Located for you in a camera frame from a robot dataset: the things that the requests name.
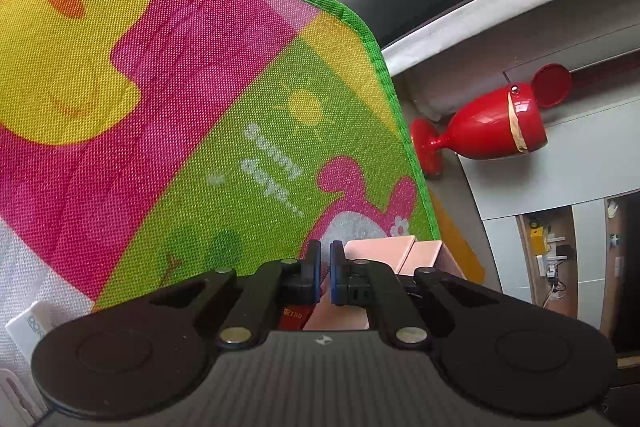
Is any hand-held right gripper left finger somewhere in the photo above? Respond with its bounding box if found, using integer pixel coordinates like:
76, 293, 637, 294
147, 239, 322, 352

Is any white plastic piece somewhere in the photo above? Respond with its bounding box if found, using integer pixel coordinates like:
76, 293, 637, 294
0, 366, 45, 427

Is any colourful printed play mat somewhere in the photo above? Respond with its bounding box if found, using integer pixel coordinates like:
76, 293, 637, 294
0, 0, 487, 333

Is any white wooden shelf unit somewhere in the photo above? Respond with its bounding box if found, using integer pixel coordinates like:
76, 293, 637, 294
470, 189, 640, 358

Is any small red packet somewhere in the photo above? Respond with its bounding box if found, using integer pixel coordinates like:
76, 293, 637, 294
276, 286, 318, 324

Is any pink cardboard box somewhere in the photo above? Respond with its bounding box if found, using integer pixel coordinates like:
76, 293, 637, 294
304, 236, 417, 331

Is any red pedal trash bin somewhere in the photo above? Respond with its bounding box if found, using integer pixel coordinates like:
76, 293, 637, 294
410, 63, 573, 180

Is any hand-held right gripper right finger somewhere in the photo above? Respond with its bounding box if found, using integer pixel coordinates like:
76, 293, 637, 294
329, 240, 503, 351

